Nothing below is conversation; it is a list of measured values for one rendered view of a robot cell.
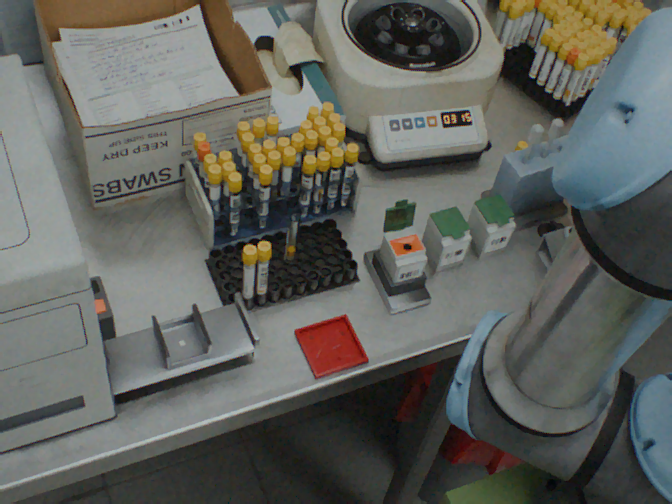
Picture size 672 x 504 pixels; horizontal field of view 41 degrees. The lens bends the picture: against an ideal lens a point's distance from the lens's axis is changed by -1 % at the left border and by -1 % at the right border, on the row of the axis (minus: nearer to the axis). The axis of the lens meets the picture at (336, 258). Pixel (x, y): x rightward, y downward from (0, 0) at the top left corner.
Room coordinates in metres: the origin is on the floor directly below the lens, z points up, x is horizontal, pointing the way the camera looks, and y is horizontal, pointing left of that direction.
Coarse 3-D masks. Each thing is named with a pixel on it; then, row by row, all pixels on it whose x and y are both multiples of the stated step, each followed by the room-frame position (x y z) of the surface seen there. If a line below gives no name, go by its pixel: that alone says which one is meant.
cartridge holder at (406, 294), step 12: (372, 252) 0.72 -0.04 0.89; (372, 264) 0.70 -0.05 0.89; (372, 276) 0.69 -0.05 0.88; (384, 276) 0.67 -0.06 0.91; (420, 276) 0.68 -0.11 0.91; (384, 288) 0.66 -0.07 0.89; (396, 288) 0.66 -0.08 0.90; (408, 288) 0.66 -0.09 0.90; (420, 288) 0.67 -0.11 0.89; (384, 300) 0.65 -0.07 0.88; (396, 300) 0.65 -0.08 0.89; (408, 300) 0.65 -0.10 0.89; (420, 300) 0.66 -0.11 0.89; (396, 312) 0.64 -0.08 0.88
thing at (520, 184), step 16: (544, 144) 0.88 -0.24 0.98; (560, 144) 0.88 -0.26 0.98; (512, 160) 0.84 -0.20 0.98; (528, 160) 0.84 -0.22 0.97; (544, 160) 0.85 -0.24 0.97; (496, 176) 0.84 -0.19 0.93; (512, 176) 0.82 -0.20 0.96; (528, 176) 0.82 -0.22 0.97; (544, 176) 0.84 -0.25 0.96; (496, 192) 0.83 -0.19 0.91; (512, 192) 0.81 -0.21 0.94; (528, 192) 0.83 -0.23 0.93; (544, 192) 0.84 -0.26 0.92; (512, 208) 0.82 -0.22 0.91; (528, 208) 0.83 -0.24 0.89; (544, 208) 0.85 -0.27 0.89; (560, 208) 0.85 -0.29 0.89; (528, 224) 0.82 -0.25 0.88
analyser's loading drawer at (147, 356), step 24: (192, 312) 0.55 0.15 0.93; (216, 312) 0.57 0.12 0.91; (240, 312) 0.57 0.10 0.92; (120, 336) 0.51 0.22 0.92; (144, 336) 0.52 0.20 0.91; (168, 336) 0.52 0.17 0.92; (192, 336) 0.53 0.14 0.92; (216, 336) 0.54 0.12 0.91; (240, 336) 0.54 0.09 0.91; (120, 360) 0.48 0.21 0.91; (144, 360) 0.49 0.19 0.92; (168, 360) 0.48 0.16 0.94; (192, 360) 0.50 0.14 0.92; (216, 360) 0.51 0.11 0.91; (120, 384) 0.45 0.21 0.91; (144, 384) 0.46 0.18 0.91
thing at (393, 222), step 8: (400, 200) 0.71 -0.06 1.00; (392, 208) 0.71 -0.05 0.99; (400, 208) 0.71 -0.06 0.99; (408, 208) 0.72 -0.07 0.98; (392, 216) 0.71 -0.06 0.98; (400, 216) 0.71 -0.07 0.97; (408, 216) 0.72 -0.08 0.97; (384, 224) 0.70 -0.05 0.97; (392, 224) 0.71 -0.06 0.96; (400, 224) 0.71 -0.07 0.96; (408, 224) 0.72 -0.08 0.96; (384, 232) 0.70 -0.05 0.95
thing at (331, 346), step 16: (336, 320) 0.61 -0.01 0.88; (304, 336) 0.58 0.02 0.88; (320, 336) 0.59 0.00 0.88; (336, 336) 0.59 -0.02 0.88; (352, 336) 0.59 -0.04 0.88; (304, 352) 0.56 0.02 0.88; (320, 352) 0.56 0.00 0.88; (336, 352) 0.57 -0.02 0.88; (352, 352) 0.57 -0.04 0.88; (320, 368) 0.54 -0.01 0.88; (336, 368) 0.54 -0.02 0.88
